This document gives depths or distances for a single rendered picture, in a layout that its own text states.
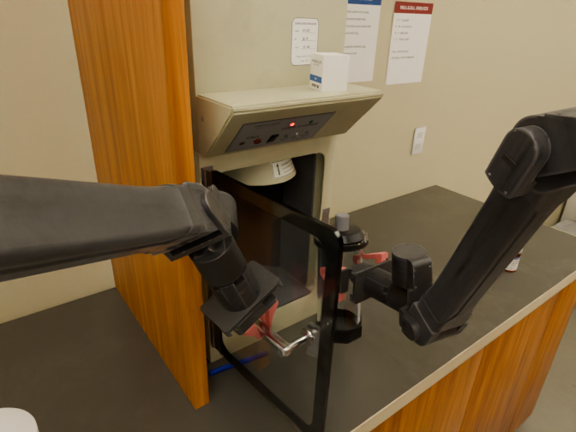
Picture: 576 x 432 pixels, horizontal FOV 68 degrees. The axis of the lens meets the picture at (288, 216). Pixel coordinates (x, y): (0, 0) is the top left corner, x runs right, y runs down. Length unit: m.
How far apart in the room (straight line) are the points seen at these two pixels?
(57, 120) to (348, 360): 0.85
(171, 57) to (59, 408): 0.69
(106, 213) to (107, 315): 0.86
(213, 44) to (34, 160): 0.56
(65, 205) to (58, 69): 0.82
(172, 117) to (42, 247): 0.38
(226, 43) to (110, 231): 0.48
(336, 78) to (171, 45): 0.30
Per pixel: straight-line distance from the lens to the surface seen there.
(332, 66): 0.78
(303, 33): 0.83
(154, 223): 0.38
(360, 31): 1.54
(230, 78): 0.75
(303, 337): 0.65
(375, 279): 0.81
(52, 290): 1.27
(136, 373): 1.01
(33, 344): 1.16
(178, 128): 0.62
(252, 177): 0.86
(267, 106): 0.66
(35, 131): 1.11
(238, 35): 0.75
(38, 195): 0.29
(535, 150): 0.43
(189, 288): 0.73
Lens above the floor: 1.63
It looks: 26 degrees down
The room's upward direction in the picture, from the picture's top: 2 degrees clockwise
